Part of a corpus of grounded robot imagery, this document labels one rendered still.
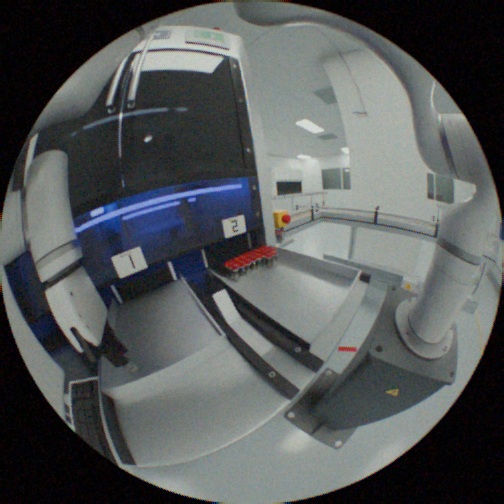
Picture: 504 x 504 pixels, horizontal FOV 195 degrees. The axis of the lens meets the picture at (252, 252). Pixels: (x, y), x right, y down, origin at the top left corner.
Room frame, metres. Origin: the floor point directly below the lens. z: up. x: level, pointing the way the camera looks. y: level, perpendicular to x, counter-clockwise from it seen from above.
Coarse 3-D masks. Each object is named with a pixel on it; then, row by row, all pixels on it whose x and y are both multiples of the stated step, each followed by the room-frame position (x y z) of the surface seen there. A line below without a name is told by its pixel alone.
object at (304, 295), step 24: (288, 264) 0.42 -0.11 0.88; (312, 264) 0.38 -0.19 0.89; (336, 264) 0.32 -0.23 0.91; (240, 288) 0.33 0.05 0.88; (264, 288) 0.31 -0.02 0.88; (288, 288) 0.29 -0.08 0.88; (312, 288) 0.28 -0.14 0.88; (336, 288) 0.25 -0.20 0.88; (264, 312) 0.19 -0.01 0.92; (288, 312) 0.21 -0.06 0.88; (312, 312) 0.20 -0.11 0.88; (336, 312) 0.16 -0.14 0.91; (288, 336) 0.15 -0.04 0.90; (312, 336) 0.14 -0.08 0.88
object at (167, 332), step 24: (168, 288) 0.36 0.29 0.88; (120, 312) 0.24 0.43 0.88; (144, 312) 0.25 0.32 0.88; (168, 312) 0.25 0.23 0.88; (192, 312) 0.25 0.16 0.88; (120, 336) 0.16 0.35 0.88; (144, 336) 0.17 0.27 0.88; (168, 336) 0.17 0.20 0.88; (192, 336) 0.18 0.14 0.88; (216, 336) 0.17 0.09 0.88; (144, 360) 0.11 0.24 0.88; (168, 360) 0.12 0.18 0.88; (192, 360) 0.11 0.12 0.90; (120, 384) 0.03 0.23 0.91; (144, 384) 0.05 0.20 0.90
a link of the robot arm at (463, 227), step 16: (448, 128) 0.06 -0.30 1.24; (464, 128) 0.02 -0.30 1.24; (448, 144) 0.07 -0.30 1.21; (464, 144) 0.03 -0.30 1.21; (464, 160) 0.04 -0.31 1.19; (480, 160) 0.00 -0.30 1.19; (464, 176) 0.05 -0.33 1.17; (480, 176) 0.01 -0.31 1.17; (480, 192) 0.01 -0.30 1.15; (496, 192) -0.03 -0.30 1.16; (448, 208) 0.09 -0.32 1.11; (464, 208) 0.05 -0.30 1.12; (480, 208) 0.01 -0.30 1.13; (496, 208) -0.03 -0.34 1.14; (448, 224) 0.08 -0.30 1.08; (464, 224) 0.04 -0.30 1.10; (480, 224) 0.01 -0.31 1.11; (448, 240) 0.07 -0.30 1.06; (464, 240) 0.04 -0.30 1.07; (480, 240) 0.01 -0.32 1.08; (464, 256) 0.03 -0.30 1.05; (480, 256) 0.00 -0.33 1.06
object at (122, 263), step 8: (136, 248) 0.30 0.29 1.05; (120, 256) 0.28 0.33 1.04; (128, 256) 0.29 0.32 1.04; (136, 256) 0.30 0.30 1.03; (120, 264) 0.27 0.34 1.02; (128, 264) 0.28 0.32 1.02; (136, 264) 0.29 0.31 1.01; (144, 264) 0.31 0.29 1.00; (120, 272) 0.26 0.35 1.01; (128, 272) 0.28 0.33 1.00
